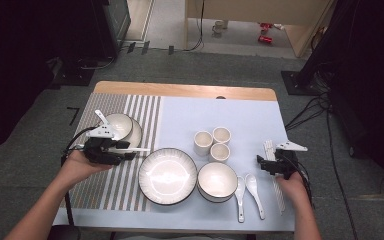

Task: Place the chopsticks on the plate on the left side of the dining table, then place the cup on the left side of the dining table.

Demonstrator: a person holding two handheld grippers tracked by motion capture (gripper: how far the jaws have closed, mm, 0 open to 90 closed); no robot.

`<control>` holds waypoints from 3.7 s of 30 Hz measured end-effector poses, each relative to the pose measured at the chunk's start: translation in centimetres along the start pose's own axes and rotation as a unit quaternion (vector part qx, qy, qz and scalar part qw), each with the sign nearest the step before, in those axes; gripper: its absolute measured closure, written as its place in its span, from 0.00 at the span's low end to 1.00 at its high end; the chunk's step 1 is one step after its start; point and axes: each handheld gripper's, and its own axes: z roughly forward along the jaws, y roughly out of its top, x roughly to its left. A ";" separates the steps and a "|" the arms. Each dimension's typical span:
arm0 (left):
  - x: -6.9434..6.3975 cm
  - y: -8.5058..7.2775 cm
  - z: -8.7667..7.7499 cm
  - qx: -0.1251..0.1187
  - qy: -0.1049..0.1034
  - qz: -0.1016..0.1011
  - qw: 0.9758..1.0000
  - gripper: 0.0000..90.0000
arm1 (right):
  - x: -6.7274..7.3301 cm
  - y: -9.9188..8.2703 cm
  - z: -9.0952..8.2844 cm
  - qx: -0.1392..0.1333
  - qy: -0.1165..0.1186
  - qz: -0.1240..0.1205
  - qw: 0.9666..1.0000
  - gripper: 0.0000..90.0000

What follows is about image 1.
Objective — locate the light blue table mat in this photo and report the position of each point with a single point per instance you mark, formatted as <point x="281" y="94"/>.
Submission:
<point x="213" y="113"/>

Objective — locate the black table grommet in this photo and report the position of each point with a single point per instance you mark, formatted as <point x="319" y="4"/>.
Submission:
<point x="220" y="97"/>

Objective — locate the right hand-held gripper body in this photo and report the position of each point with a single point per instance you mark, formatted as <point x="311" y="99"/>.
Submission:
<point x="286" y="163"/>

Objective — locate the white ceramic spoon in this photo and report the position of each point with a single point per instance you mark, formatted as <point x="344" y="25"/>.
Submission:
<point x="101" y="117"/>
<point x="255" y="193"/>
<point x="240" y="196"/>

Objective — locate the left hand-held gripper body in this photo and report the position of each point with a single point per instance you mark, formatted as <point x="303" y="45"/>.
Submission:
<point x="101" y="151"/>

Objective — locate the white bowl with dark rim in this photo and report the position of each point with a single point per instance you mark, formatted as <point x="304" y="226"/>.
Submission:
<point x="217" y="180"/>
<point x="121" y="125"/>
<point x="213" y="200"/>

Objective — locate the beige ceramic cup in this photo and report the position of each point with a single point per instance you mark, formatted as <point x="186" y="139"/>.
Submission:
<point x="221" y="134"/>
<point x="220" y="151"/>
<point x="202" y="138"/>

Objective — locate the wooden table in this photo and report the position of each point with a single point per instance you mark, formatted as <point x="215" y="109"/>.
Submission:
<point x="180" y="90"/>

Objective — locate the slim white chopstick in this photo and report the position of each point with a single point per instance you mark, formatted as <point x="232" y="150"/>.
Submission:
<point x="143" y="149"/>

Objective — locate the person's left hand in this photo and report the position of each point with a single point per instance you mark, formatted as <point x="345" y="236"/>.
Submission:
<point x="80" y="166"/>

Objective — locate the black flat stand base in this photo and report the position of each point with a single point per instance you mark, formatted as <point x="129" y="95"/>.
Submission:
<point x="75" y="75"/>

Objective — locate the white plate with dark rim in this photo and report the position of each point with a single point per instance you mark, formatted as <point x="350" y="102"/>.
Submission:
<point x="166" y="175"/>
<point x="137" y="135"/>

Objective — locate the beige wooden cabinet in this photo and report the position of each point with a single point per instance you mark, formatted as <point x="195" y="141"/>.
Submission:
<point x="246" y="10"/>

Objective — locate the black metal stand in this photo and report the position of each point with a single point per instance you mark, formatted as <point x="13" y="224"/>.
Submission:
<point x="316" y="56"/>

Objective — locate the beige mug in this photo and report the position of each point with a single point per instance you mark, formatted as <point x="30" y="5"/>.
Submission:
<point x="219" y="26"/>

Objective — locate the black tape strip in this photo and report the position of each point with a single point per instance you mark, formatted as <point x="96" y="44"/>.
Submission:
<point x="145" y="47"/>
<point x="171" y="50"/>
<point x="131" y="47"/>

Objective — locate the red drink can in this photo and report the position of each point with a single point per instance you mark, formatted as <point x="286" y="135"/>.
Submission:
<point x="265" y="39"/>
<point x="265" y="26"/>

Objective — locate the brown white striped placemat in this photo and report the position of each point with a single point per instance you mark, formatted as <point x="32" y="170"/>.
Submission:
<point x="120" y="186"/>

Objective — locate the person's right hand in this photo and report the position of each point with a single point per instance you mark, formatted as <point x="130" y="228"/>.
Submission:
<point x="295" y="188"/>

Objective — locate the dark cabinet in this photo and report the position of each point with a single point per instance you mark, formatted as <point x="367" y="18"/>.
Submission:
<point x="116" y="26"/>

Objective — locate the black curtain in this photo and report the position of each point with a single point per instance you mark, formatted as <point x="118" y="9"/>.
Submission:
<point x="13" y="66"/>
<point x="380" y="100"/>

